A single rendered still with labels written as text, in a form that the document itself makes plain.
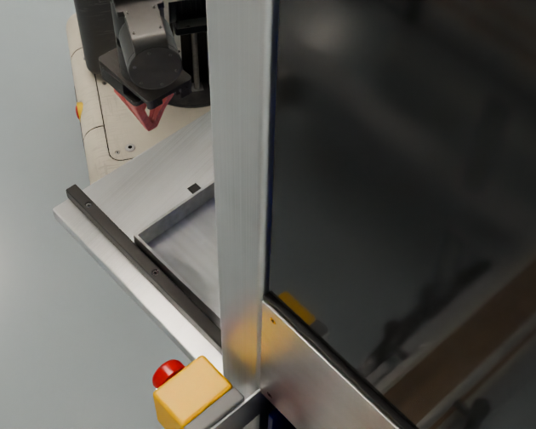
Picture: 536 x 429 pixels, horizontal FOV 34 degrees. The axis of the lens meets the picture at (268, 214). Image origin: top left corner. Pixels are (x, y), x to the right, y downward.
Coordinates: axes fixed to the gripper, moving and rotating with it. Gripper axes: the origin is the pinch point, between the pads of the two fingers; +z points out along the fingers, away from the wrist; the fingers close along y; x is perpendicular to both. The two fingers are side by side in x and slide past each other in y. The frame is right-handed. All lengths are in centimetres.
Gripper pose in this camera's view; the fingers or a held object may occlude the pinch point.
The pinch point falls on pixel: (151, 122)
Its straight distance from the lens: 112.2
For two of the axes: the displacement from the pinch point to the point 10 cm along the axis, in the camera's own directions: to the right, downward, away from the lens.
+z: -0.2, 6.4, 7.7
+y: 6.7, 5.8, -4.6
